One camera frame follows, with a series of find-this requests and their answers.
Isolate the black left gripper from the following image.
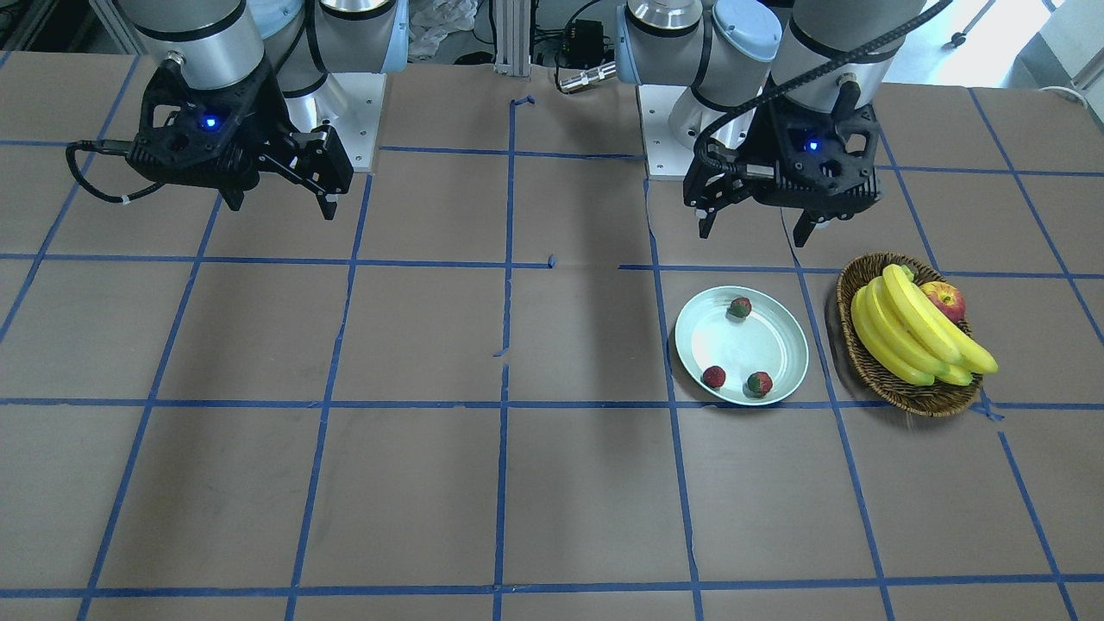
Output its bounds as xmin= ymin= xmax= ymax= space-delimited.
xmin=683 ymin=82 xmax=883 ymax=248

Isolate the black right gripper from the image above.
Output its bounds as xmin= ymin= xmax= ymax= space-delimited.
xmin=128 ymin=60 xmax=354 ymax=220

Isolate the red strawberry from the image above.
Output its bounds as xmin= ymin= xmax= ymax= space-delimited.
xmin=700 ymin=365 xmax=728 ymax=392
xmin=743 ymin=371 xmax=774 ymax=398
xmin=728 ymin=298 xmax=754 ymax=322

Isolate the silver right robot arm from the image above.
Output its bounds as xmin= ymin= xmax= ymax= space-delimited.
xmin=121 ymin=1 xmax=408 ymax=220

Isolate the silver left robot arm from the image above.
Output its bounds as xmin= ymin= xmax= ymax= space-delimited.
xmin=615 ymin=1 xmax=933 ymax=248

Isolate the light green plate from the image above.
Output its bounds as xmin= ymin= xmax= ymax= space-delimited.
xmin=675 ymin=285 xmax=811 ymax=406

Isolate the brown wicker basket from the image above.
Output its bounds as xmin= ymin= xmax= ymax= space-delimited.
xmin=825 ymin=251 xmax=983 ymax=417

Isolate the yellow banana bunch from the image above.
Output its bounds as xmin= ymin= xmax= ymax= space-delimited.
xmin=850 ymin=264 xmax=999 ymax=386

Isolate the red apple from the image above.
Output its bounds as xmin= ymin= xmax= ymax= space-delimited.
xmin=919 ymin=280 xmax=966 ymax=323

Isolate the silver metal connector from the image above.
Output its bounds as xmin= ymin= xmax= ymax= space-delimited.
xmin=555 ymin=60 xmax=618 ymax=96

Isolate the black power box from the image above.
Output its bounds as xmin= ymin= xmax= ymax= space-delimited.
xmin=560 ymin=19 xmax=605 ymax=69

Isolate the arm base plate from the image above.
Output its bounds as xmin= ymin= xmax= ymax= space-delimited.
xmin=637 ymin=84 xmax=725 ymax=181
xmin=286 ymin=73 xmax=388 ymax=173

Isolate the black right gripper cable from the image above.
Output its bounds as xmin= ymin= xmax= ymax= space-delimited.
xmin=66 ymin=140 xmax=164 ymax=206

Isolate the aluminium frame post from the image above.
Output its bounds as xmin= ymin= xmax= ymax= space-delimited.
xmin=486 ymin=1 xmax=533 ymax=78

